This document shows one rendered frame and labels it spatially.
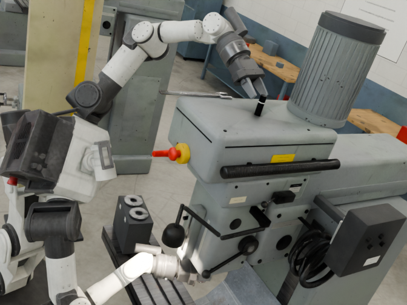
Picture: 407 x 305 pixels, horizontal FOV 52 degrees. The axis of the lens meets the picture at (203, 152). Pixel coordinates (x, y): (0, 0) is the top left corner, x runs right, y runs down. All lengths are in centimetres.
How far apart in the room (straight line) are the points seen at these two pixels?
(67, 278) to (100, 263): 189
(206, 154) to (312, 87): 42
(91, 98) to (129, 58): 19
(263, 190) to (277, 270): 63
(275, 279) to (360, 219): 67
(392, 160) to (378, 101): 433
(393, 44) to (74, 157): 515
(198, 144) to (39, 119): 50
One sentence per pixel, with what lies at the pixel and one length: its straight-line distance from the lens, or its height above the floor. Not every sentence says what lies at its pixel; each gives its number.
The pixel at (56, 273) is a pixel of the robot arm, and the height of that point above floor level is 129.
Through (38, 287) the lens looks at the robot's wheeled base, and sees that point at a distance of 237.
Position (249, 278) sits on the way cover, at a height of 104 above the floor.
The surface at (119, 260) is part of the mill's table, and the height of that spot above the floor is 91.
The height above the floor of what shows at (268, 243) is 145.
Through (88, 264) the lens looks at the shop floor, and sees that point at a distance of 330.
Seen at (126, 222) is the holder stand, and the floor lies 108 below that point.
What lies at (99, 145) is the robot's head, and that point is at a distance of 129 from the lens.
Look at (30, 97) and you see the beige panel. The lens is 289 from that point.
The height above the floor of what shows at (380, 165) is 174.
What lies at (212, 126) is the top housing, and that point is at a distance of 110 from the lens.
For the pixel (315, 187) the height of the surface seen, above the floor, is 167.
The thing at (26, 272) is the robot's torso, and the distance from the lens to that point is 218.
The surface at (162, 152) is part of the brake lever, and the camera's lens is 128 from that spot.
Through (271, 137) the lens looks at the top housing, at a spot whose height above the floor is 188.
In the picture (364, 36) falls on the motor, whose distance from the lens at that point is 130.
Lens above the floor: 231
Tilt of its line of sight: 27 degrees down
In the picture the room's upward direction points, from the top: 17 degrees clockwise
